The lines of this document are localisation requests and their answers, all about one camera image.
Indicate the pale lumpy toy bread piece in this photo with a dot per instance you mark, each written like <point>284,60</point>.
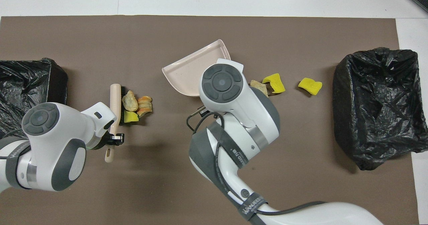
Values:
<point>129,101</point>

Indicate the beige sponge chunk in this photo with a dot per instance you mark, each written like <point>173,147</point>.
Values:
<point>145,106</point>

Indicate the rounded yellow sponge scrap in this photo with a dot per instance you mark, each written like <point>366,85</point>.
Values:
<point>310,86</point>

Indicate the beige plastic dustpan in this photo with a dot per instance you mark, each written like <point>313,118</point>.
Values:
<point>187,74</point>

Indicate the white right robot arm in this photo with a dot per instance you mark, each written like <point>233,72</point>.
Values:
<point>240,111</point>

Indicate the beige hand brush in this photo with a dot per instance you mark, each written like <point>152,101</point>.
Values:
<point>115,101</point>

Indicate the brown table mat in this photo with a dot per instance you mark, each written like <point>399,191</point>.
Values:
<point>301,185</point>

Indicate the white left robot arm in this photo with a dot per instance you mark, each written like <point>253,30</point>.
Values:
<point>57,141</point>

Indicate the beige toy bread chunk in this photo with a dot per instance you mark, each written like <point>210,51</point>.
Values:
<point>259,86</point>

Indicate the wedge yellow sponge scrap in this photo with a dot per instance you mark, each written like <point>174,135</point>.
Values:
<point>131,117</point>

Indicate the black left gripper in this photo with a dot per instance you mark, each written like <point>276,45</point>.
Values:
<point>103,141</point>

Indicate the black bag-lined bin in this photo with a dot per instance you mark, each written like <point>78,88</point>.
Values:
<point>378,111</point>
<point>30,81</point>

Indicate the notched yellow sponge scrap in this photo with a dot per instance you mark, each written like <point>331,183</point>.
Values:
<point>276,83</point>

